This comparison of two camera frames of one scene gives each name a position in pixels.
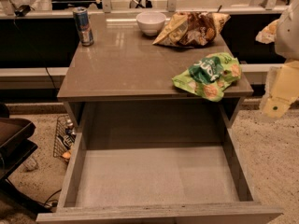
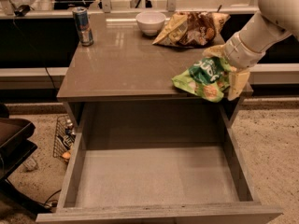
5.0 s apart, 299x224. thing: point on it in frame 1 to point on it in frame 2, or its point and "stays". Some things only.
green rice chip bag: (210, 76) stays
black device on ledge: (21, 10) stays
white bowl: (150, 22) stays
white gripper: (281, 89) to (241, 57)
